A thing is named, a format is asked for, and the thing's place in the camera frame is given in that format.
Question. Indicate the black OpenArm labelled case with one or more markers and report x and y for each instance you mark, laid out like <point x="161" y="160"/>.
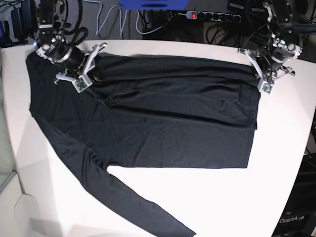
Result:
<point x="301" y="204"/>

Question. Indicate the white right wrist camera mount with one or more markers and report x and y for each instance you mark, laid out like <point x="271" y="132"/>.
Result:
<point x="81" y="84"/>

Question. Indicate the black power adapter box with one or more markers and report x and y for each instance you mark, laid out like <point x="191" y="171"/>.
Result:
<point x="24" y="20"/>

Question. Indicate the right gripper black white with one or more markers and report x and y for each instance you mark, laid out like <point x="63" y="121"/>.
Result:
<point x="79" y="64"/>

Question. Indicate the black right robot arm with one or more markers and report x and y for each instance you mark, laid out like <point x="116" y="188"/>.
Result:
<point x="60" y="46"/>

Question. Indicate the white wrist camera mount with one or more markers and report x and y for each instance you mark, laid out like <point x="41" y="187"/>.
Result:
<point x="81" y="84"/>
<point x="265" y="85"/>

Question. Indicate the blue plastic bin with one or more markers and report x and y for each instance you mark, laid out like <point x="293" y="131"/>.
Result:
<point x="154" y="4"/>

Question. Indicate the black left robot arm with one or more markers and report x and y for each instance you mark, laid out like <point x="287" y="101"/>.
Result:
<point x="284" y="42"/>

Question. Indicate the dark navy long-sleeve T-shirt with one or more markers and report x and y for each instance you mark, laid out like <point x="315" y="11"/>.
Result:
<point x="160" y="112"/>

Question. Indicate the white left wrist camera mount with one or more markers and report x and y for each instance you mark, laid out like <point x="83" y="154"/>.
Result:
<point x="265" y="85"/>

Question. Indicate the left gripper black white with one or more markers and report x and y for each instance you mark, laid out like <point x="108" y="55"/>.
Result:
<point x="267" y="69"/>

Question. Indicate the black power strip red switch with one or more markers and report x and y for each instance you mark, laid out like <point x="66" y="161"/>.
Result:
<point x="213" y="16"/>

